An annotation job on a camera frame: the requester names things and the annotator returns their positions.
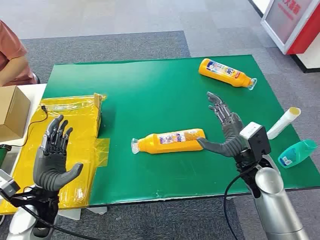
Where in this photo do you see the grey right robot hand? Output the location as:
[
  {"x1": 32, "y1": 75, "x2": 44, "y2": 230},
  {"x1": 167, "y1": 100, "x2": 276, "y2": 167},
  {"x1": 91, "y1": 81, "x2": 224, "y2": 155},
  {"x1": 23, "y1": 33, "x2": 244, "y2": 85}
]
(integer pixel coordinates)
[{"x1": 196, "y1": 91, "x2": 248, "y2": 159}]

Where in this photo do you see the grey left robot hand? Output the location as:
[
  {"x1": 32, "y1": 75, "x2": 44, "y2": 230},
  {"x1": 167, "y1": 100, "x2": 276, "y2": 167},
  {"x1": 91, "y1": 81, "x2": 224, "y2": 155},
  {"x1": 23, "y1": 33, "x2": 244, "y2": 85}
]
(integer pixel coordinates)
[{"x1": 32, "y1": 114, "x2": 84, "y2": 193}]

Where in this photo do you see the orange bottle with clear cap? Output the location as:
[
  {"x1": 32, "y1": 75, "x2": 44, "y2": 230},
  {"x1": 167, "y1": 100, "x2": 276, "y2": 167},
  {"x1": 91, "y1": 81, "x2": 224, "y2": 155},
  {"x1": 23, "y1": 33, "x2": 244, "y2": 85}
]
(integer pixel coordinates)
[
  {"x1": 131, "y1": 128, "x2": 206, "y2": 155},
  {"x1": 198, "y1": 58, "x2": 257, "y2": 91}
]

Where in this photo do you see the teal plastic bottle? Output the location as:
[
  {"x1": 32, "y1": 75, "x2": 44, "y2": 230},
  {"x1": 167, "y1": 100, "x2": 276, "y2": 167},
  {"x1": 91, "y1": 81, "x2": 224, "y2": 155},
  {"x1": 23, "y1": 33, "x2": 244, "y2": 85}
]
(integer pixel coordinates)
[{"x1": 277, "y1": 139, "x2": 318, "y2": 169}]

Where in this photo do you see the yellow taped flattened box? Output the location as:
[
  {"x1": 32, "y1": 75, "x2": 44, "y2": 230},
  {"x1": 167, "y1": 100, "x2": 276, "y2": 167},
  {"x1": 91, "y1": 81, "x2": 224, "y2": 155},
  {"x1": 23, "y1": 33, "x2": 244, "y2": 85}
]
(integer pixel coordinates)
[{"x1": 0, "y1": 93, "x2": 111, "y2": 216}]

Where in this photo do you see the dark green container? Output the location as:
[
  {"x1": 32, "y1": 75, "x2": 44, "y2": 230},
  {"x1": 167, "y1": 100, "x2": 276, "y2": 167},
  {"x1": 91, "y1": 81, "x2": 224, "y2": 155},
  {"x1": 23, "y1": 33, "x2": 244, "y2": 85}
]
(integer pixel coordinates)
[{"x1": 0, "y1": 144, "x2": 12, "y2": 168}]

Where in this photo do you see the white tube with yellow cap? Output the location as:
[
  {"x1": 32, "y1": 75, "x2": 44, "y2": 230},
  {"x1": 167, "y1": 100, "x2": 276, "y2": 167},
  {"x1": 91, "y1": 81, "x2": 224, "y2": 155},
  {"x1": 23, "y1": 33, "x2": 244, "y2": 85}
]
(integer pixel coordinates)
[{"x1": 266, "y1": 106, "x2": 302, "y2": 141}]

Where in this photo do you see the brown cardboard box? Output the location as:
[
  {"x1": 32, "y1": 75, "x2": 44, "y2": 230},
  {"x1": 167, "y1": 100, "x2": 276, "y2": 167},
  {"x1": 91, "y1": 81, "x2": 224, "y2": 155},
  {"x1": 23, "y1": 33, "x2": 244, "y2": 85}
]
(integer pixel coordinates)
[{"x1": 0, "y1": 85, "x2": 32, "y2": 143}]

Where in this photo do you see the green table mat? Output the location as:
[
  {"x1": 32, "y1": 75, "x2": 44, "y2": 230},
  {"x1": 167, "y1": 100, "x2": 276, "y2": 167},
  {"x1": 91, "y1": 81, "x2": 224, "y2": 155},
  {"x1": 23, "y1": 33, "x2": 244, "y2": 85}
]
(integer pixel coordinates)
[{"x1": 42, "y1": 54, "x2": 320, "y2": 207}]

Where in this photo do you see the person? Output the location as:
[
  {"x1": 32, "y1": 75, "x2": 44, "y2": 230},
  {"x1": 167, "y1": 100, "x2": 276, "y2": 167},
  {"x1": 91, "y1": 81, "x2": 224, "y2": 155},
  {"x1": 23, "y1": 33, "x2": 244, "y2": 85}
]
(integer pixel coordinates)
[{"x1": 0, "y1": 19, "x2": 41, "y2": 88}]

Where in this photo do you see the red and white sign stand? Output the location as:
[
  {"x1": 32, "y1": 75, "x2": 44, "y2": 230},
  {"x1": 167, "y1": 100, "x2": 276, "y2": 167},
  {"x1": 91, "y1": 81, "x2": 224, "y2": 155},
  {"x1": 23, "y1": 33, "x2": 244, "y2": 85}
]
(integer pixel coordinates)
[{"x1": 260, "y1": 0, "x2": 320, "y2": 56}]

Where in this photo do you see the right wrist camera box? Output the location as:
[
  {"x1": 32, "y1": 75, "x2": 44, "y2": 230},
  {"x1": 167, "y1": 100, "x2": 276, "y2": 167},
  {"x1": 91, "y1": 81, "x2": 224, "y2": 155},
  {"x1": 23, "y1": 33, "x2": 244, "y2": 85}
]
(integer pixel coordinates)
[{"x1": 239, "y1": 121, "x2": 272, "y2": 161}]

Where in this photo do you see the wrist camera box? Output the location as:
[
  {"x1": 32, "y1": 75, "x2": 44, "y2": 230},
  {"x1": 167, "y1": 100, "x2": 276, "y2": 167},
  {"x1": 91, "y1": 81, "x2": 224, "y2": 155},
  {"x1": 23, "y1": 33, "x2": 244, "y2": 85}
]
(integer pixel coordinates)
[
  {"x1": 239, "y1": 121, "x2": 272, "y2": 161},
  {"x1": 0, "y1": 169, "x2": 20, "y2": 199}
]

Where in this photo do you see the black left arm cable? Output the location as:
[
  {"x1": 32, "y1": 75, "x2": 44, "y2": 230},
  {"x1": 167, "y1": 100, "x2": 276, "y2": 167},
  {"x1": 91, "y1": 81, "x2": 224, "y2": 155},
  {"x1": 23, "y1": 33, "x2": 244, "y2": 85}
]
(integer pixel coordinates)
[{"x1": 0, "y1": 188, "x2": 103, "y2": 240}]

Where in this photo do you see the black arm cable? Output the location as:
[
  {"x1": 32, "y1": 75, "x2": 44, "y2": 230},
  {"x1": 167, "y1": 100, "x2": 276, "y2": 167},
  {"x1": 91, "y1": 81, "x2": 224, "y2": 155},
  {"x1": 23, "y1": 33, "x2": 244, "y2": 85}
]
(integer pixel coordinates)
[
  {"x1": 223, "y1": 163, "x2": 258, "y2": 240},
  {"x1": 0, "y1": 188, "x2": 103, "y2": 240}
]

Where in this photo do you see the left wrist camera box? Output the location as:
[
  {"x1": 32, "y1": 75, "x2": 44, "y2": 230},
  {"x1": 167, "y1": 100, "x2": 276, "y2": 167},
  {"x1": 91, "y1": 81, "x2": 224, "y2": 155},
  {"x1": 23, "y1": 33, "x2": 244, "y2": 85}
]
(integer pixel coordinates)
[{"x1": 0, "y1": 169, "x2": 20, "y2": 199}]

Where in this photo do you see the thin black cable with plug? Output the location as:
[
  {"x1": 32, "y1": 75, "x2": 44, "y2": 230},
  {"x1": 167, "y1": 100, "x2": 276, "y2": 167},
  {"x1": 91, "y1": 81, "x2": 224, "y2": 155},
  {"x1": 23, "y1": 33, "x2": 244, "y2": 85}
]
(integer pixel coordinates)
[{"x1": 10, "y1": 105, "x2": 48, "y2": 148}]

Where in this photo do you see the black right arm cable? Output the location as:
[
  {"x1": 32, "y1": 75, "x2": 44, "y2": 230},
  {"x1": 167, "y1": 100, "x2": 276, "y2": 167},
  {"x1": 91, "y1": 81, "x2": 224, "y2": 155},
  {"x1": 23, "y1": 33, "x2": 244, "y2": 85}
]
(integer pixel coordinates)
[{"x1": 223, "y1": 163, "x2": 258, "y2": 240}]

